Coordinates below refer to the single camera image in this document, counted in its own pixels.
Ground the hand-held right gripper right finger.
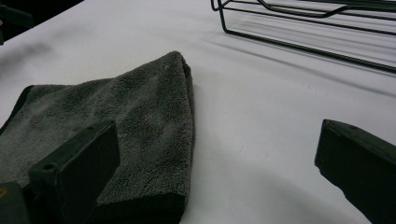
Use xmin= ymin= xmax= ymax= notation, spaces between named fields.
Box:
xmin=314 ymin=119 xmax=396 ymax=224

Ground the gray towel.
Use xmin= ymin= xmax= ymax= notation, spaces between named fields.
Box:
xmin=0 ymin=50 xmax=196 ymax=224

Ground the black wire rack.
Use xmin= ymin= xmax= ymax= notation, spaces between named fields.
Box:
xmin=210 ymin=0 xmax=396 ymax=75

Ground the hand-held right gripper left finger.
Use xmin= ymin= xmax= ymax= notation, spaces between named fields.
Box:
xmin=27 ymin=119 xmax=121 ymax=224

